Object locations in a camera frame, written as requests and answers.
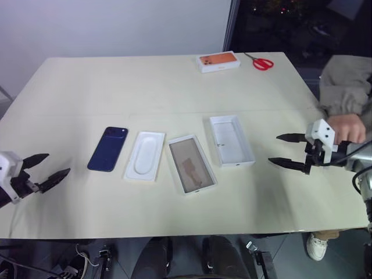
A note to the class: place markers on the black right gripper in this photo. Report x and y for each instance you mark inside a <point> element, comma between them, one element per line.
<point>313,151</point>

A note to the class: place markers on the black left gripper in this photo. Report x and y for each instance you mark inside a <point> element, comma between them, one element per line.
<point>24,184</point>

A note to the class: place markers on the dark blue smartphone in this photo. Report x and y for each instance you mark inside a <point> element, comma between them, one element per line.
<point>108,149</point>

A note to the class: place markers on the white box with brown inside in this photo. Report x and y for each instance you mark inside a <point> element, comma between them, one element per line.
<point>190,165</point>

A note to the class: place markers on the white moulded tray insert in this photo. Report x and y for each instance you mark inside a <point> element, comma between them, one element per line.
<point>144,157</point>

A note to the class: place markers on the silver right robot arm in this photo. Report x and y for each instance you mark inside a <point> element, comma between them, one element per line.
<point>360,154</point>

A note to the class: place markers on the person's grey sleeved forearm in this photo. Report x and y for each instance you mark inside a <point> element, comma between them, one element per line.
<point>346,84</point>

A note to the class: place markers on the white empty box half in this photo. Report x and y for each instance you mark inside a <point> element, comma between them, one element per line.
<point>231,142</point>

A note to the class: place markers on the white box with orange phone print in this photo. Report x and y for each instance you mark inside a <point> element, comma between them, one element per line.
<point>218,61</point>

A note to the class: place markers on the person's bare hand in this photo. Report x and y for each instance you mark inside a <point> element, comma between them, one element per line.
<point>348,128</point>

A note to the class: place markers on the dark grey seat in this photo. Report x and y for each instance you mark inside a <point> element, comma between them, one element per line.
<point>308,82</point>

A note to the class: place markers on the tan trouser leg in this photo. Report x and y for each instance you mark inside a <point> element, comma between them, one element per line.
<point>328,234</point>

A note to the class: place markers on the white shoe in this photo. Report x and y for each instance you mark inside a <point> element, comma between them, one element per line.
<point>316,247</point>

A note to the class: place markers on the dark rounded shape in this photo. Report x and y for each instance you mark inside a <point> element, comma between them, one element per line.
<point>152,258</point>
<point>225,258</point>

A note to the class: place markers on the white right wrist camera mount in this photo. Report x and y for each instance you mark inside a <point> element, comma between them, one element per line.
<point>321,130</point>

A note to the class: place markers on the black metal bracket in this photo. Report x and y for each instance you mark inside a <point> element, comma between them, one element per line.
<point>264,261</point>

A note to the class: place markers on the grey window frame post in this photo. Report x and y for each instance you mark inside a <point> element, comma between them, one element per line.
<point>230,26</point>

